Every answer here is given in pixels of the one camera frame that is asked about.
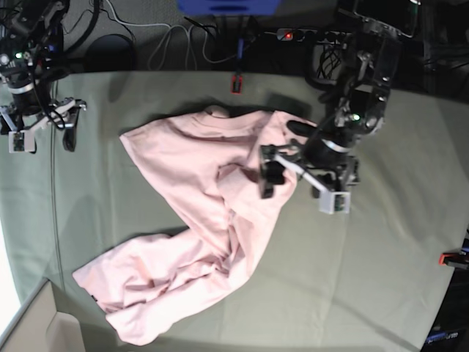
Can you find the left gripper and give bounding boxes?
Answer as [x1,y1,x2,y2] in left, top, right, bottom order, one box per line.
[259,143,361,199]

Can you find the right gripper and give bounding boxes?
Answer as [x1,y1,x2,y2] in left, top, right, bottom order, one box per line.
[1,98,87,152]

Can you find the pink printed t-shirt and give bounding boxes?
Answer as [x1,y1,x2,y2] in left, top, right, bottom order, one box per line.
[73,111,297,346]

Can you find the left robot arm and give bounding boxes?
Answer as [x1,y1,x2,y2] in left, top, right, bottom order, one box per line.
[259,1,421,199]

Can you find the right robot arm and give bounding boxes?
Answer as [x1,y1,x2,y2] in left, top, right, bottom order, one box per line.
[1,1,86,153]

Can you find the black round stool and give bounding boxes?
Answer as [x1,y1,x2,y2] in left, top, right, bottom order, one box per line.
[84,34,137,72]

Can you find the red black clamp middle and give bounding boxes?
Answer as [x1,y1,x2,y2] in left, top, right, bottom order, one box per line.
[231,37,244,95]

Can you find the red black clamp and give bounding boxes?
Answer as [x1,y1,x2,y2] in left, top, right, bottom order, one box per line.
[439,248,468,270]
[231,37,244,95]

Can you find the green table cloth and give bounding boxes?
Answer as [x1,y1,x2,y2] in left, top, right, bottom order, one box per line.
[1,71,468,351]

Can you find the black power strip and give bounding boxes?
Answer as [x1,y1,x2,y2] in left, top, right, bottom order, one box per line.
[274,28,350,45]

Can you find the blue plastic box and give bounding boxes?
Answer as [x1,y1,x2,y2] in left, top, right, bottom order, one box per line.
[177,0,281,15]

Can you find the white cardboard box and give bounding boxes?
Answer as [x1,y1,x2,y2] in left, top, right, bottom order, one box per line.
[1,279,86,352]

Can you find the red black clamp right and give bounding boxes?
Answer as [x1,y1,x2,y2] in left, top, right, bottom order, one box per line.
[439,248,468,270]

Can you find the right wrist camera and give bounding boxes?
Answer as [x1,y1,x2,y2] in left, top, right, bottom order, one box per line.
[8,130,36,153]

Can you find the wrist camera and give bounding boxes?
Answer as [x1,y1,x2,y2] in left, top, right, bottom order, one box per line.
[8,130,36,153]
[319,191,351,215]

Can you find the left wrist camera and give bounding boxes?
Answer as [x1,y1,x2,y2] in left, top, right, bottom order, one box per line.
[319,191,351,215]

